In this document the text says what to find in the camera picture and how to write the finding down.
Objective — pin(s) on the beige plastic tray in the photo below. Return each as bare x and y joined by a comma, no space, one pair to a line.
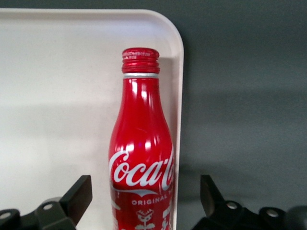
60,95

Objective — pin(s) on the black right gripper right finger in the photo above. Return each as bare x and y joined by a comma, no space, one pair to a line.
220,215

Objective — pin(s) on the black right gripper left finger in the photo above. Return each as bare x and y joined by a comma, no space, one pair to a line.
62,210

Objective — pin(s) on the red coke bottle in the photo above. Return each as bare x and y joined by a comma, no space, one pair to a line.
141,119

